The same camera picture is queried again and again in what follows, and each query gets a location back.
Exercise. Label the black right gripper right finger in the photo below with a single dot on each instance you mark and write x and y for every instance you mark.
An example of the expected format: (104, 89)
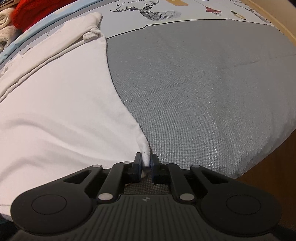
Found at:
(229, 206)

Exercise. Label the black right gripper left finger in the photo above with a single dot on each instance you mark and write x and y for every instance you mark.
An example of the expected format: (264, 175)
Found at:
(66, 203)

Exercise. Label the white t-shirt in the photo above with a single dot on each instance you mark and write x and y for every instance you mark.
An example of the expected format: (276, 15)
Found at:
(60, 112)

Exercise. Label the grey patterned bed sheet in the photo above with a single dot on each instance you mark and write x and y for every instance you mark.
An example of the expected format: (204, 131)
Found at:
(217, 93)

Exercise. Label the folded cream towels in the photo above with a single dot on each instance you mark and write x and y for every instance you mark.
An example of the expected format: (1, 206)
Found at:
(8, 32)

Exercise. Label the red knitted blanket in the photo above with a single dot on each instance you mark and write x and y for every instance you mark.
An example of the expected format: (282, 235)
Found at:
(29, 12)

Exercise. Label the wooden bed frame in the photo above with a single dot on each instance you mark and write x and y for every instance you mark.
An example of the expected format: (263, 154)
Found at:
(280, 13)

